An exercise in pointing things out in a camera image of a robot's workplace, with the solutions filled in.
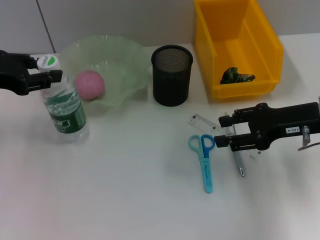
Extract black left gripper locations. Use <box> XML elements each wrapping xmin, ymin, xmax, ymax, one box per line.
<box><xmin>0</xmin><ymin>49</ymin><xmax>63</xmax><ymax>96</ymax></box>

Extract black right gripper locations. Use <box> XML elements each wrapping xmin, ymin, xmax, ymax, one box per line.
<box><xmin>214</xmin><ymin>101</ymin><xmax>320</xmax><ymax>153</ymax></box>

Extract pink peach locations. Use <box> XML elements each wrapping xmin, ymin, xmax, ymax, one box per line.
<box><xmin>74</xmin><ymin>70</ymin><xmax>105</xmax><ymax>101</ymax></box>

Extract clear green-label water bottle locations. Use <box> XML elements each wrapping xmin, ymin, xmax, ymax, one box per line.
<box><xmin>36</xmin><ymin>53</ymin><xmax>90</xmax><ymax>145</ymax></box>

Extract green plastic wrapper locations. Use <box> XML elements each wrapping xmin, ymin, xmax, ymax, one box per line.
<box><xmin>219</xmin><ymin>66</ymin><xmax>257</xmax><ymax>85</ymax></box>

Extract clear plastic ruler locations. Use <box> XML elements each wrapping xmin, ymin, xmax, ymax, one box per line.
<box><xmin>187</xmin><ymin>113</ymin><xmax>262</xmax><ymax>159</ymax></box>

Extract grey ballpoint pen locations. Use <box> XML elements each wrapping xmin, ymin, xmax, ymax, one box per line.
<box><xmin>224</xmin><ymin>112</ymin><xmax>245</xmax><ymax>178</ymax></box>

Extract blue scissors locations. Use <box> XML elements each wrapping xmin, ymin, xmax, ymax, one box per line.
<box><xmin>188</xmin><ymin>134</ymin><xmax>216</xmax><ymax>194</ymax></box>

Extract black mesh pen holder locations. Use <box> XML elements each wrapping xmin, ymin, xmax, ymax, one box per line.
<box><xmin>150</xmin><ymin>44</ymin><xmax>194</xmax><ymax>107</ymax></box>

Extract translucent green fruit plate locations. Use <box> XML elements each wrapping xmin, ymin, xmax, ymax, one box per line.
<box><xmin>59</xmin><ymin>34</ymin><xmax>150</xmax><ymax>111</ymax></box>

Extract yellow plastic bin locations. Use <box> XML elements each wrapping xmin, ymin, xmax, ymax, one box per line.
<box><xmin>194</xmin><ymin>0</ymin><xmax>285</xmax><ymax>101</ymax></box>

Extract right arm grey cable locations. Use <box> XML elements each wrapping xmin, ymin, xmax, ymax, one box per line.
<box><xmin>297</xmin><ymin>126</ymin><xmax>320</xmax><ymax>152</ymax></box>

